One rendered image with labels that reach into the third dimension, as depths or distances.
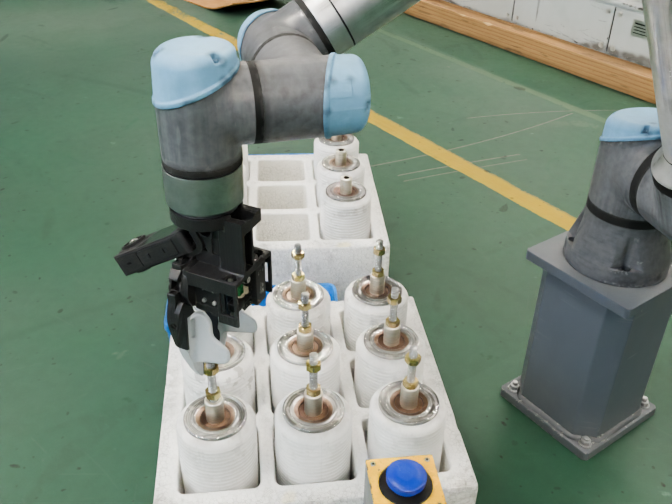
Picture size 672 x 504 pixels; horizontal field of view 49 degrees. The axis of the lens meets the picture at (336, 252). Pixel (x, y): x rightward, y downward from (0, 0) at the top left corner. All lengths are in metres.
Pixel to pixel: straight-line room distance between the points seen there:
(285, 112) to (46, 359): 0.90
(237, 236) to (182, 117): 0.13
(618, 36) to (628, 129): 1.80
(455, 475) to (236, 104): 0.54
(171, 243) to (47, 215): 1.17
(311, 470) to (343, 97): 0.46
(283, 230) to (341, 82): 0.82
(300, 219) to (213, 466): 0.67
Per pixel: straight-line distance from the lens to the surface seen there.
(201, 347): 0.80
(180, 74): 0.64
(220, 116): 0.65
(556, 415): 1.28
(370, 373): 1.01
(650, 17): 0.84
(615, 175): 1.05
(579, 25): 2.92
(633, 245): 1.10
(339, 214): 1.34
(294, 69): 0.67
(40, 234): 1.82
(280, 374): 0.99
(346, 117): 0.68
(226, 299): 0.74
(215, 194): 0.68
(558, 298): 1.16
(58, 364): 1.43
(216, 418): 0.90
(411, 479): 0.75
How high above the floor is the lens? 0.90
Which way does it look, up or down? 33 degrees down
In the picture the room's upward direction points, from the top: 1 degrees clockwise
